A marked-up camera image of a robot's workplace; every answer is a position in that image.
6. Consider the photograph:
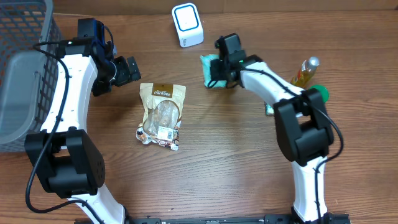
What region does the teal white snack packet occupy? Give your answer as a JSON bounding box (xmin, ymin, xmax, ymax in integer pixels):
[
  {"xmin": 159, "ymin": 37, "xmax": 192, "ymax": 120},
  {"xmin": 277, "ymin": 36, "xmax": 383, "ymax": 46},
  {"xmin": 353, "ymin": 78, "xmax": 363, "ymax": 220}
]
[{"xmin": 200, "ymin": 54, "xmax": 226, "ymax": 88}]

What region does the brown snack packet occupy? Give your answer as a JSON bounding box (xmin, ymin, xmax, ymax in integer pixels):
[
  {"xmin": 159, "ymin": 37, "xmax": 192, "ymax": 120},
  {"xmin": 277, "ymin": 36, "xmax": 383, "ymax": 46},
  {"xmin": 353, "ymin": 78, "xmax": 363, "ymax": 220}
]
[{"xmin": 136, "ymin": 83, "xmax": 187, "ymax": 151}]

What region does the teal tissue pack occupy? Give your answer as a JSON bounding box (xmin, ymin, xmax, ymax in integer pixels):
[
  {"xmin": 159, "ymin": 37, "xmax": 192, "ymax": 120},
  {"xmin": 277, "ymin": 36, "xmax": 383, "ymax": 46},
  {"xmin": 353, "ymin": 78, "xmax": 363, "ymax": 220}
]
[{"xmin": 265, "ymin": 104, "xmax": 274, "ymax": 116}]

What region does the silver round ball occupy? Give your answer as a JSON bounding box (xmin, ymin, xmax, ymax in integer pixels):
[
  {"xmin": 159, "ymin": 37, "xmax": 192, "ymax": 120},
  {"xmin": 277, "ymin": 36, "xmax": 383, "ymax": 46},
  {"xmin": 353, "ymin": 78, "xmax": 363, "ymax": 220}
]
[{"xmin": 290, "ymin": 57, "xmax": 320, "ymax": 88}]

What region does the green lid white jar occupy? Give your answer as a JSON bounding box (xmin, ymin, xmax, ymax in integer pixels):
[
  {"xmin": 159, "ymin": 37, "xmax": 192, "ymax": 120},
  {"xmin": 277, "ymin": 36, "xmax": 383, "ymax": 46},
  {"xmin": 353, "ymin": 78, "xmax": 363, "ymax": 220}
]
[{"xmin": 310, "ymin": 85, "xmax": 330, "ymax": 103}]

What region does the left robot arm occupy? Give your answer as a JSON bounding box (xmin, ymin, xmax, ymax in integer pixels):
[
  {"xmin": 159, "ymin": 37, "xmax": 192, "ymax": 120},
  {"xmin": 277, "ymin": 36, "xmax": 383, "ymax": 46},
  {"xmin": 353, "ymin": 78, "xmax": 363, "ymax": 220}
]
[{"xmin": 24, "ymin": 18, "xmax": 141, "ymax": 223}]

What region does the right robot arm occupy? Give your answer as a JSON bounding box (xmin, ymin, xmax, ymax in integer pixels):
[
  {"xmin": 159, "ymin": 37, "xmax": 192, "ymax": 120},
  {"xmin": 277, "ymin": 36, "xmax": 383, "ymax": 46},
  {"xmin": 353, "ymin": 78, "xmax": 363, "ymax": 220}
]
[{"xmin": 209, "ymin": 33, "xmax": 334, "ymax": 223}]

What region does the white barcode scanner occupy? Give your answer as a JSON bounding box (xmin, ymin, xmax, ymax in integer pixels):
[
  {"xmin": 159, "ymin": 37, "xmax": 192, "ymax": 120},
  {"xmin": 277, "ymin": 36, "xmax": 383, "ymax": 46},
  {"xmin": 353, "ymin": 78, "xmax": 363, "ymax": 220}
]
[{"xmin": 171, "ymin": 2, "xmax": 204, "ymax": 48}]

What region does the grey plastic mesh basket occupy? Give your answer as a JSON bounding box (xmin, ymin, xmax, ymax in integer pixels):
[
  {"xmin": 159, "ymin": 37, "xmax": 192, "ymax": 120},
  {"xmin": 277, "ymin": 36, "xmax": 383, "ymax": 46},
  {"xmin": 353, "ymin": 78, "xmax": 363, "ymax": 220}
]
[{"xmin": 1, "ymin": 0, "xmax": 62, "ymax": 152}]

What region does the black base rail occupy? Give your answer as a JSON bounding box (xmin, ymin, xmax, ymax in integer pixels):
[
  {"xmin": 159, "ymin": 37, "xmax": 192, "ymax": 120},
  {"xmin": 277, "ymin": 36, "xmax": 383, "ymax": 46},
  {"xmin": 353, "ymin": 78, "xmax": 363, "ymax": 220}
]
[{"xmin": 74, "ymin": 213, "xmax": 351, "ymax": 224}]

